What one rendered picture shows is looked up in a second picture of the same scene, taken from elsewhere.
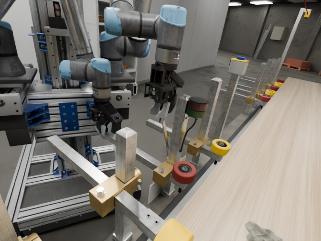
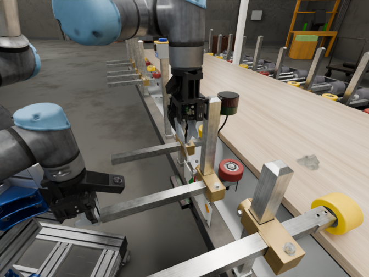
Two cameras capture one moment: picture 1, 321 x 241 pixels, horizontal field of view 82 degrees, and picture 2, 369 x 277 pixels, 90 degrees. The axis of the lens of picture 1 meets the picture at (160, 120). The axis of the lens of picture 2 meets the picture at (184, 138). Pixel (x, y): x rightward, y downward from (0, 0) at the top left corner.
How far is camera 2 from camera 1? 0.50 m
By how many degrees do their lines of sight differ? 47
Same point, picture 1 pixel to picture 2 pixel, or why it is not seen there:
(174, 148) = (211, 158)
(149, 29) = (146, 21)
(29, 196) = not seen: outside the picture
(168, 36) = (200, 26)
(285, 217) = (292, 143)
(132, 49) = (12, 70)
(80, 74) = (18, 161)
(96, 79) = (59, 149)
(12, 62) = not seen: outside the picture
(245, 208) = (283, 155)
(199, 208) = not seen: hidden behind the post
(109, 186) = (278, 236)
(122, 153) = (280, 192)
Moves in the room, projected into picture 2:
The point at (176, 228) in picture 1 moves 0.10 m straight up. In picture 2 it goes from (339, 199) to (363, 165)
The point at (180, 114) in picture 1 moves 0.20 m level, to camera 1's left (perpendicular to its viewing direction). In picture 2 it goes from (214, 120) to (168, 157)
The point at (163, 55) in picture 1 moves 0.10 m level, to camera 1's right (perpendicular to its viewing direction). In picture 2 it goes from (197, 56) to (219, 50)
